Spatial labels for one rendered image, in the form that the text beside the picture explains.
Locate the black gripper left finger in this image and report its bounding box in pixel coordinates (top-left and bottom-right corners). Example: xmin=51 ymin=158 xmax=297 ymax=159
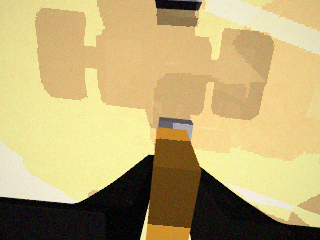
xmin=0 ymin=155 xmax=154 ymax=240

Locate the grey rectangular frame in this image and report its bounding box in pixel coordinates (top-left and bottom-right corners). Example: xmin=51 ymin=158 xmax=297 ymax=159
xmin=155 ymin=0 xmax=202 ymax=11

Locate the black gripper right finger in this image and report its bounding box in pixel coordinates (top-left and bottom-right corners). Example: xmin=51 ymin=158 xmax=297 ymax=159
xmin=190 ymin=167 xmax=320 ymax=240

